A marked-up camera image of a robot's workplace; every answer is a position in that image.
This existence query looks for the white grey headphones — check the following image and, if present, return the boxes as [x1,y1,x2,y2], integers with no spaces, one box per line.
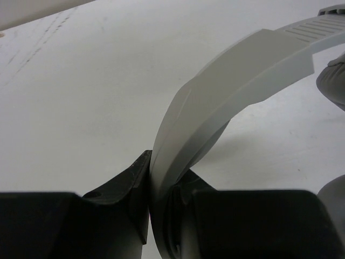
[150,4,344,258]

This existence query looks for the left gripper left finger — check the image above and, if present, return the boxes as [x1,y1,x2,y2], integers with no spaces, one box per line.
[1,150,151,258]

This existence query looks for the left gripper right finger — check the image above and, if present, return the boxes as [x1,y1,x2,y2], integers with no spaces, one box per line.
[167,171,339,258]

